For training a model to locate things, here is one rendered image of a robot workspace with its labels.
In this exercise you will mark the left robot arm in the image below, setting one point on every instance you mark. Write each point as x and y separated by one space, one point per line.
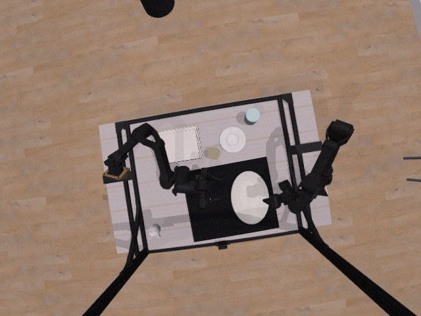
167 177

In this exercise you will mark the white round platter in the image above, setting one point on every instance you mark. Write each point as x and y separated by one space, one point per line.
247 193

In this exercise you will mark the black rectangular mat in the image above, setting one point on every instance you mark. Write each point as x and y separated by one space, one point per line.
218 219

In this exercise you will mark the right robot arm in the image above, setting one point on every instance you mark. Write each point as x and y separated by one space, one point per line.
339 133

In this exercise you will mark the white saucer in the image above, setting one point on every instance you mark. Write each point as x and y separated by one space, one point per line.
232 139

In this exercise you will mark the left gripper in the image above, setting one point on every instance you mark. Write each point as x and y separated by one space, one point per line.
203 202

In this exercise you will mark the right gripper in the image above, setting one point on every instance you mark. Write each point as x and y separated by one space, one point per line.
275 200

